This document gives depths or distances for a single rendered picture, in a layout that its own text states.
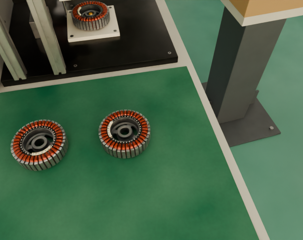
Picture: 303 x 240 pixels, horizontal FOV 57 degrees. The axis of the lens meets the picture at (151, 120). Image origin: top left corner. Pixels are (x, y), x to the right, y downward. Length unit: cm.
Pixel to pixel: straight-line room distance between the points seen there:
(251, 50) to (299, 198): 74
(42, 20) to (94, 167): 34
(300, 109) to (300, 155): 33
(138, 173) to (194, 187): 12
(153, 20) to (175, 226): 62
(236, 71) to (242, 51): 11
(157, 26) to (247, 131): 92
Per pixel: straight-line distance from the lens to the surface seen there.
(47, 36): 71
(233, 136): 158
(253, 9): 102
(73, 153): 63
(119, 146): 57
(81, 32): 88
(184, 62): 80
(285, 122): 176
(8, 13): 102
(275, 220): 145
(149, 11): 97
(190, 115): 67
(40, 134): 66
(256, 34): 122
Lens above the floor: 127
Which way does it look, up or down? 53 degrees down
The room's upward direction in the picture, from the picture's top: straight up
